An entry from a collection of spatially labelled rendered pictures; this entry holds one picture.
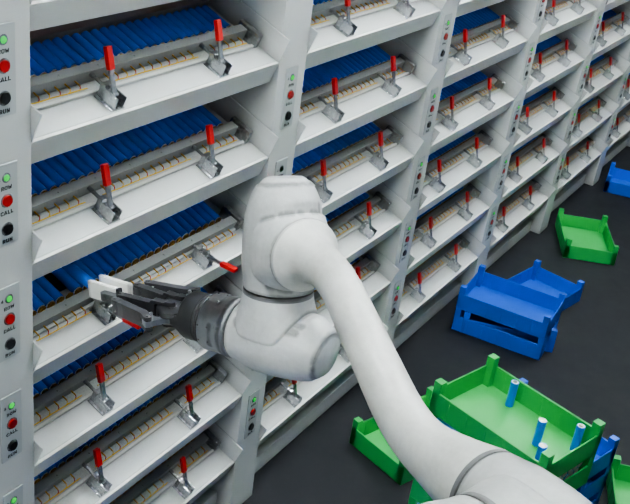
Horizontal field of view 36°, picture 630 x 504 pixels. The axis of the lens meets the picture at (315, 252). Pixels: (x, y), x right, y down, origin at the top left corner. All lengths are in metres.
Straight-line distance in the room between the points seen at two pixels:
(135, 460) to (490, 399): 0.79
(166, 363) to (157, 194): 0.38
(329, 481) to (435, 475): 1.47
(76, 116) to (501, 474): 0.81
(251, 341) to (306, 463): 1.22
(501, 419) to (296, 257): 1.00
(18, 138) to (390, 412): 0.62
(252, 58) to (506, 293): 1.76
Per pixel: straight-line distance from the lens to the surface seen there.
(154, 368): 1.89
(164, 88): 1.61
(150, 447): 2.00
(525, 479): 1.00
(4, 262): 1.43
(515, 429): 2.15
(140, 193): 1.67
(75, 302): 1.66
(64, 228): 1.55
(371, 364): 1.17
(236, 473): 2.33
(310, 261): 1.25
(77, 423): 1.76
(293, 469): 2.55
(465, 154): 3.09
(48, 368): 1.61
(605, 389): 3.15
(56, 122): 1.44
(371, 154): 2.44
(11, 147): 1.37
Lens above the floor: 1.64
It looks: 27 degrees down
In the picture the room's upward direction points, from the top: 8 degrees clockwise
